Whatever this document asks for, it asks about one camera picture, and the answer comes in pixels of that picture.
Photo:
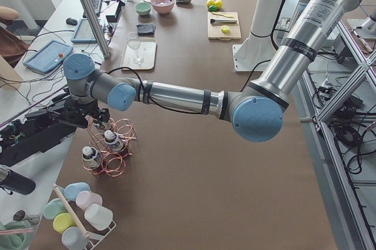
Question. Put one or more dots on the tea bottle white cap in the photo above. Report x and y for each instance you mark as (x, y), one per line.
(113, 141)

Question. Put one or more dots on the copper wire bottle basket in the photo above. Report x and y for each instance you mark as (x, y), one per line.
(108, 148)

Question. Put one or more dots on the pink bowl with ice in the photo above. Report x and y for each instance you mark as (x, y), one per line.
(162, 6)

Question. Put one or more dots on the green bowl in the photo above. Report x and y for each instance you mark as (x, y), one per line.
(143, 8)

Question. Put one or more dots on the yellow lemon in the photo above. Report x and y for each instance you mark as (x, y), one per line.
(218, 4)
(210, 3)

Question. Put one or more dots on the green lime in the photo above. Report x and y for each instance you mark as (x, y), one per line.
(212, 8)

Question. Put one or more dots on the yellow plastic knife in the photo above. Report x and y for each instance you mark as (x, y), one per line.
(222, 14)

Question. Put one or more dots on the grey folded cloth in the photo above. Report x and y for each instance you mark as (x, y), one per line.
(146, 29)

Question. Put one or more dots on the steel muddler black tip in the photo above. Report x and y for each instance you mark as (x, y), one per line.
(222, 21)

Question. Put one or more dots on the blue teach pendant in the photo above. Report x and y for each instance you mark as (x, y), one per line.
(83, 33)
(49, 57)

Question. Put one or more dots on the bamboo cutting board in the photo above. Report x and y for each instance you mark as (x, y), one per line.
(214, 30)

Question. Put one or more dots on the half lemon slice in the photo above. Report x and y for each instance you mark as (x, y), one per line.
(225, 29)

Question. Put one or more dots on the clear wine glass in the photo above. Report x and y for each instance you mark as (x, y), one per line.
(134, 42)

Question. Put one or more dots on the white rectangular tray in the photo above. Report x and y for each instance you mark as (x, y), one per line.
(147, 50)

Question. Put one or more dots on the blue cup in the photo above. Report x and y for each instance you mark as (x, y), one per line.
(71, 191)

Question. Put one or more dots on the pink cup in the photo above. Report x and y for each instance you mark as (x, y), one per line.
(86, 198)

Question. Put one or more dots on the black computer mouse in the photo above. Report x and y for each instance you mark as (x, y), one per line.
(71, 21)

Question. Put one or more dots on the black thermos bottle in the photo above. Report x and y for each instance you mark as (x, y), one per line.
(13, 182)

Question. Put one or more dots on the green cup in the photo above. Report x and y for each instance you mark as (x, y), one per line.
(53, 208)

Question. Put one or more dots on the white cup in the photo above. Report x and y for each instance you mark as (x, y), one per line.
(98, 216)

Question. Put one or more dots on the yellow cup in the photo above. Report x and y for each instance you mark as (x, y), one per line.
(62, 222)

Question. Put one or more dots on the grey cup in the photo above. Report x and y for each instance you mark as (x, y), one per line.
(73, 239)

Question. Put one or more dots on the white cup rack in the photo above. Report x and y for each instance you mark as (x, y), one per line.
(94, 236)

